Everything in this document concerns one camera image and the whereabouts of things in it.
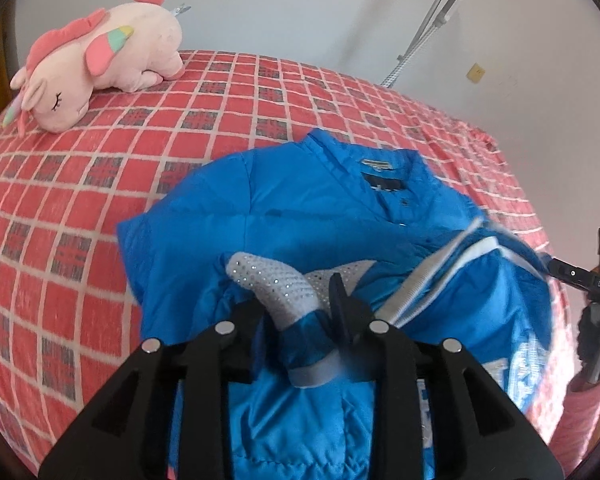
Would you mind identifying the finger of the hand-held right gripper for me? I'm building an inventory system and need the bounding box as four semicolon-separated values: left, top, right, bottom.
546;256;600;292

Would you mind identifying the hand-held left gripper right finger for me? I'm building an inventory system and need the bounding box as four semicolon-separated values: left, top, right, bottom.
328;272;565;480

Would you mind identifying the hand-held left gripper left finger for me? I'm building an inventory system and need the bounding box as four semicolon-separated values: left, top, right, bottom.
37;301;267;480

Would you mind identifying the blue puffer jacket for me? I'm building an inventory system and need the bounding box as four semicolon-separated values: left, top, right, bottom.
116;127;556;480

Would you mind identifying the pink satin bed sheet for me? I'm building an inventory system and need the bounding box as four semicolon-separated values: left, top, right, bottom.
547;370;600;476

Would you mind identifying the red checkered blanket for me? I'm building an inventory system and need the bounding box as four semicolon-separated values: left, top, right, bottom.
0;50;576;476

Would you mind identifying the grey crutch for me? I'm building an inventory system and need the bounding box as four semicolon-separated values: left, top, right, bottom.
380;0;476;88

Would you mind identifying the pink unicorn plush toy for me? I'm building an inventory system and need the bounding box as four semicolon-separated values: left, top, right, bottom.
2;0;185;136

